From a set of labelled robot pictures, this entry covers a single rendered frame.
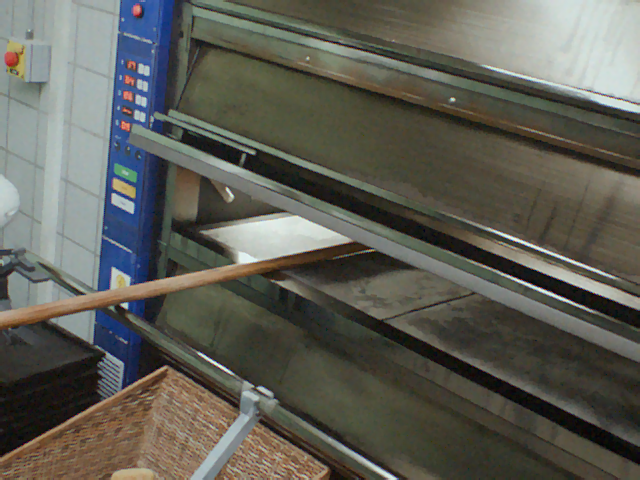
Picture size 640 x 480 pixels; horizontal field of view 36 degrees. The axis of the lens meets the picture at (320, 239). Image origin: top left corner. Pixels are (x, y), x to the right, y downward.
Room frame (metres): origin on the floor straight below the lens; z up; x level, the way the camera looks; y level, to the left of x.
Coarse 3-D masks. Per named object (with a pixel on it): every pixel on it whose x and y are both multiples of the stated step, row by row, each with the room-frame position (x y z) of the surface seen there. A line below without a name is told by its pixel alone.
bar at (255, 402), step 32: (32, 256) 1.92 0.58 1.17; (64, 288) 1.83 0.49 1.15; (128, 320) 1.69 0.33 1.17; (192, 352) 1.58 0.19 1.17; (224, 384) 1.50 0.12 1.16; (256, 416) 1.45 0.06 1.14; (288, 416) 1.41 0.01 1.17; (224, 448) 1.42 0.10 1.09; (320, 448) 1.35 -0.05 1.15; (352, 448) 1.33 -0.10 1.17
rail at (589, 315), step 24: (168, 144) 2.01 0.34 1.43; (240, 168) 1.86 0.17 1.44; (288, 192) 1.77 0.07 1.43; (336, 216) 1.69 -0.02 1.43; (360, 216) 1.66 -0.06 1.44; (408, 240) 1.58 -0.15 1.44; (456, 264) 1.51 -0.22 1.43; (480, 264) 1.49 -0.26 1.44; (528, 288) 1.42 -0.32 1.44; (576, 312) 1.37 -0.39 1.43; (600, 312) 1.35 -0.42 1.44; (624, 336) 1.31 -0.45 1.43
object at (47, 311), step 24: (240, 264) 1.96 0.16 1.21; (264, 264) 2.00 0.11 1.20; (288, 264) 2.05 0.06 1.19; (120, 288) 1.74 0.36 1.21; (144, 288) 1.76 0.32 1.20; (168, 288) 1.80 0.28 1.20; (192, 288) 1.86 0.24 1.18; (0, 312) 1.55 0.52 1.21; (24, 312) 1.58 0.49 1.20; (48, 312) 1.61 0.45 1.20; (72, 312) 1.64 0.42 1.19
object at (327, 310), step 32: (192, 256) 2.15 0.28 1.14; (224, 256) 2.08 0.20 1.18; (256, 288) 2.00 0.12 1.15; (288, 288) 1.94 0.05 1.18; (320, 320) 1.87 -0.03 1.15; (352, 320) 1.82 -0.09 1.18; (384, 352) 1.76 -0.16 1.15; (416, 352) 1.71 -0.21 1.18; (448, 384) 1.66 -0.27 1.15; (480, 384) 1.62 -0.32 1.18; (512, 384) 1.64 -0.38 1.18; (512, 416) 1.56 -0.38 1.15; (544, 416) 1.53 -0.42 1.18; (576, 416) 1.55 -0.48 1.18; (576, 448) 1.48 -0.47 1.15; (608, 448) 1.45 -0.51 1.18
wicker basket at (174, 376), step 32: (128, 384) 2.09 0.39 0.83; (160, 384) 2.15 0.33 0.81; (192, 384) 2.09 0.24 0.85; (96, 416) 2.01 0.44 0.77; (128, 416) 2.08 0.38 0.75; (160, 416) 2.12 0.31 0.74; (192, 416) 2.06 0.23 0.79; (224, 416) 2.01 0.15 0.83; (32, 448) 1.89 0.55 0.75; (64, 448) 1.95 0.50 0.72; (96, 448) 2.02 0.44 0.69; (128, 448) 2.09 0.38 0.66; (192, 448) 2.03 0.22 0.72; (256, 448) 1.93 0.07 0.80; (288, 448) 1.88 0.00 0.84
